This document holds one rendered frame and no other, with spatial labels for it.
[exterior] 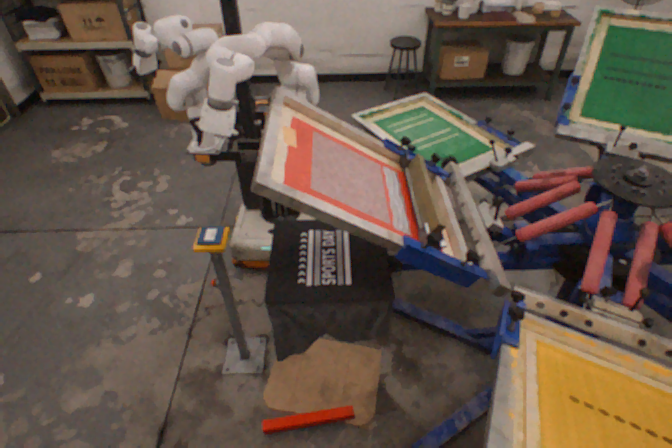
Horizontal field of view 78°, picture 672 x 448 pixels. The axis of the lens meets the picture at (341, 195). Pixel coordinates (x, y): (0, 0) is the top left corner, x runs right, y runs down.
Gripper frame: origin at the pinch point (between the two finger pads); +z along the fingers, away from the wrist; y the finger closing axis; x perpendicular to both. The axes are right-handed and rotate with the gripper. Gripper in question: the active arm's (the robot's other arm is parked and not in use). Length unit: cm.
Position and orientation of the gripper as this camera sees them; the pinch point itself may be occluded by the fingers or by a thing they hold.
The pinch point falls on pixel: (214, 144)
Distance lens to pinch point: 142.9
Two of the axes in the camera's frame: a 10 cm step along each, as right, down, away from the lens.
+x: 0.3, 6.3, -7.8
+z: -2.9, 7.5, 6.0
